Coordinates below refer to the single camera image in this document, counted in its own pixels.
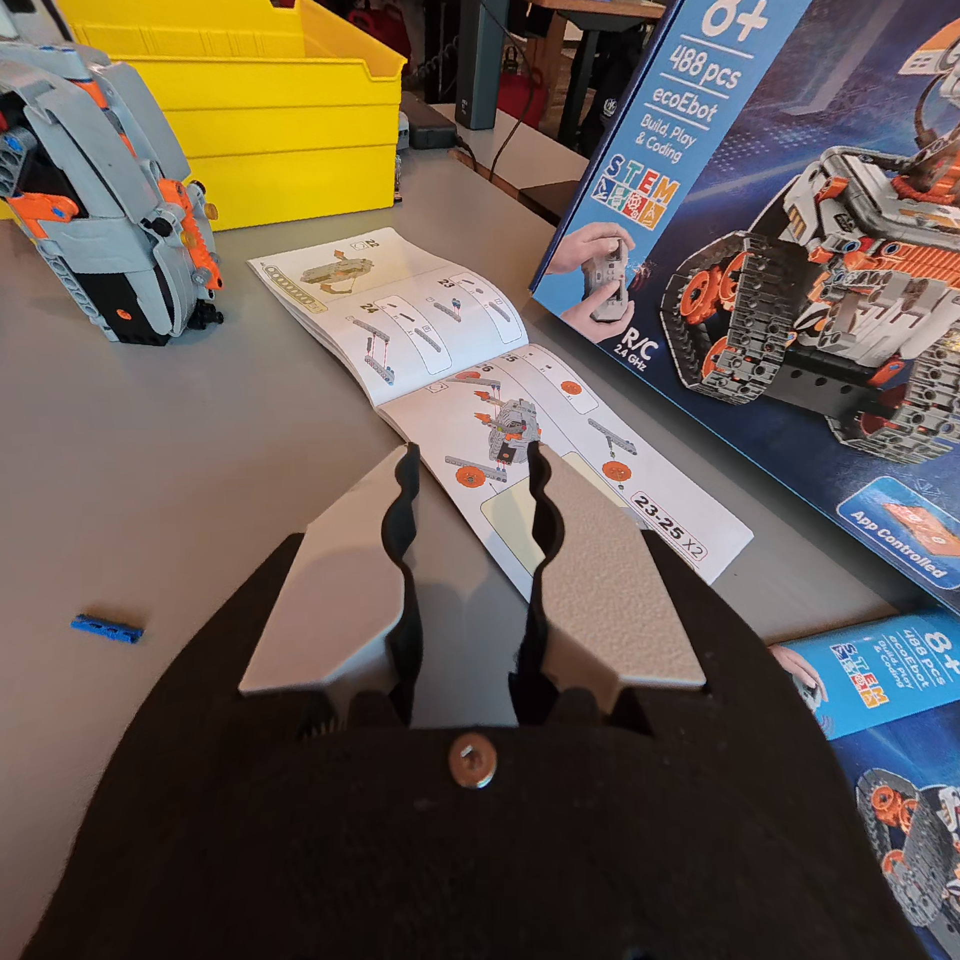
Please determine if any black backpack white logo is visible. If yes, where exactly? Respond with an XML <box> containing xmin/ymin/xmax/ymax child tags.
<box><xmin>577</xmin><ymin>22</ymin><xmax>650</xmax><ymax>155</ymax></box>

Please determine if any yellow parts bin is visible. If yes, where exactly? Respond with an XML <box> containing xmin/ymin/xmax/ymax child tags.
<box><xmin>56</xmin><ymin>0</ymin><xmax>410</xmax><ymax>230</ymax></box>

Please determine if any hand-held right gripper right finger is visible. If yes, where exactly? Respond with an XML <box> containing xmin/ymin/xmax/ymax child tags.
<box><xmin>510</xmin><ymin>441</ymin><xmax>710</xmax><ymax>725</ymax></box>

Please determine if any dark slim upright device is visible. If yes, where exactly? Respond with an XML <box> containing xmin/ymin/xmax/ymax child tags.
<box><xmin>455</xmin><ymin>0</ymin><xmax>526</xmax><ymax>132</ymax></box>

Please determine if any blue robot kit box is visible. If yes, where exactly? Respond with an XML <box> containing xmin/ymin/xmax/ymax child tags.
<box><xmin>528</xmin><ymin>0</ymin><xmax>960</xmax><ymax>605</ymax></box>

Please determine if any red container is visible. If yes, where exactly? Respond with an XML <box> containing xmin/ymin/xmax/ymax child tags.
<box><xmin>497</xmin><ymin>45</ymin><xmax>550</xmax><ymax>117</ymax></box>

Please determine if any open instruction booklet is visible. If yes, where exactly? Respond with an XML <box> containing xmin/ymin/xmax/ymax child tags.
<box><xmin>247</xmin><ymin>227</ymin><xmax>755</xmax><ymax>586</ymax></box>

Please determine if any grey partly built robot model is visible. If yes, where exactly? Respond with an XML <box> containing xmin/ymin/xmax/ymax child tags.
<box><xmin>0</xmin><ymin>41</ymin><xmax>226</xmax><ymax>348</ymax></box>

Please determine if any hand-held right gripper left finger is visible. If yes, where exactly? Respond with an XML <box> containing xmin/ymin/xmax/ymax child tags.
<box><xmin>237</xmin><ymin>442</ymin><xmax>423</xmax><ymax>727</ymax></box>

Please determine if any blue connector pin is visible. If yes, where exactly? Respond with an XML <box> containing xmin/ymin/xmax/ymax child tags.
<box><xmin>71</xmin><ymin>613</ymin><xmax>144</xmax><ymax>645</ymax></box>

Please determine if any grey desk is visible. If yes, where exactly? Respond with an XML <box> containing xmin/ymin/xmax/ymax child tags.
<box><xmin>0</xmin><ymin>97</ymin><xmax>901</xmax><ymax>826</ymax></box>

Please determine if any blue cover manual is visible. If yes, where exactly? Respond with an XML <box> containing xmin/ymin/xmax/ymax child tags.
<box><xmin>768</xmin><ymin>607</ymin><xmax>960</xmax><ymax>960</ymax></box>

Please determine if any black power adapter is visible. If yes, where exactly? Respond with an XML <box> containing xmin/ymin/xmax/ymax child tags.
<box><xmin>401</xmin><ymin>90</ymin><xmax>460</xmax><ymax>151</ymax></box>

